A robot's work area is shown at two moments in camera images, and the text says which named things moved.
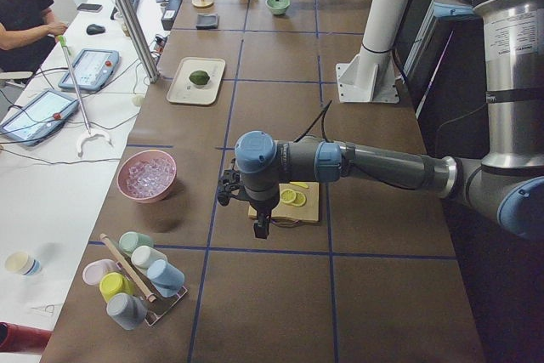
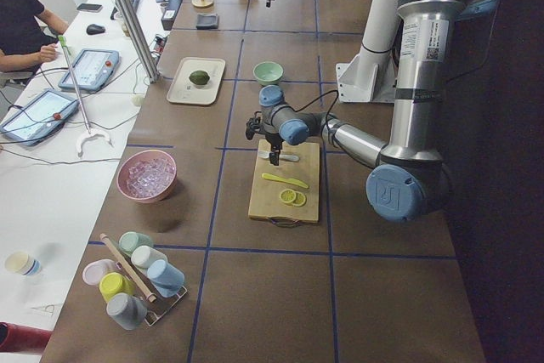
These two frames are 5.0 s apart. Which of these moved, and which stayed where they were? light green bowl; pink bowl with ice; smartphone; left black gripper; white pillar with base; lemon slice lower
Moved: light green bowl; left black gripper
Stayed: white pillar with base; pink bowl with ice; lemon slice lower; smartphone
